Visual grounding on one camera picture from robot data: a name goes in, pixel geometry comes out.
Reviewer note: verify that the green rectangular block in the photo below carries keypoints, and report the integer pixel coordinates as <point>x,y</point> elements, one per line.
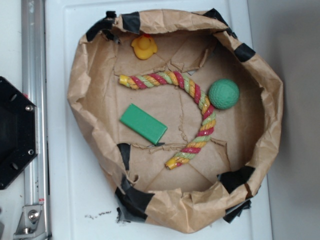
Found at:
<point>143,124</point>

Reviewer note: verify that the brown paper bag bin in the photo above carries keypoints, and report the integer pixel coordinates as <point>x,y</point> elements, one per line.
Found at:
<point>228,171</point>

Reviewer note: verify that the green dimpled ball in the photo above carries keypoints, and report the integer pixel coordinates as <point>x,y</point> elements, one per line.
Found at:
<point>224,94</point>

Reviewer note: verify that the yellow rubber duck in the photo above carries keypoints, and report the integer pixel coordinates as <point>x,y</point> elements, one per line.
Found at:
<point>144,46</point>

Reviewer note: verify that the red yellow green rope toy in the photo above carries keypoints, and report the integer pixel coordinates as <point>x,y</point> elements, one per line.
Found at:
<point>200,98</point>

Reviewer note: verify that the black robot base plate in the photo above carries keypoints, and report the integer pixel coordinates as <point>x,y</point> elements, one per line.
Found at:
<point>17,132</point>

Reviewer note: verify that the aluminium extrusion rail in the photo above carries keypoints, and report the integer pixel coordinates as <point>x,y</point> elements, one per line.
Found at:
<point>36,174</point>

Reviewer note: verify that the metal corner bracket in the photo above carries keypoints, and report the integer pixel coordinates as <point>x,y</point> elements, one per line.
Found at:
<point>31,224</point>

